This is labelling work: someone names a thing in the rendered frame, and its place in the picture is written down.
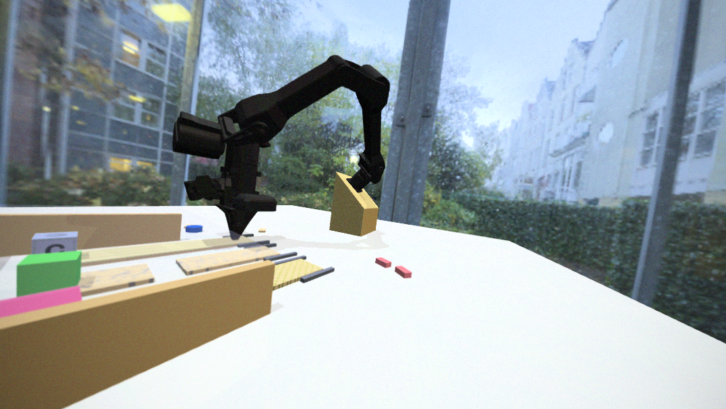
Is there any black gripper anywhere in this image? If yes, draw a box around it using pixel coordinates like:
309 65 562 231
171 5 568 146
204 162 277 235

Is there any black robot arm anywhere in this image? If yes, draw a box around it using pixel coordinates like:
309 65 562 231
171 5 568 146
173 55 391 200

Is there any pink rectangular block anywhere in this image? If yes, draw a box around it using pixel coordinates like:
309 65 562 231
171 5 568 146
375 257 392 268
395 266 412 279

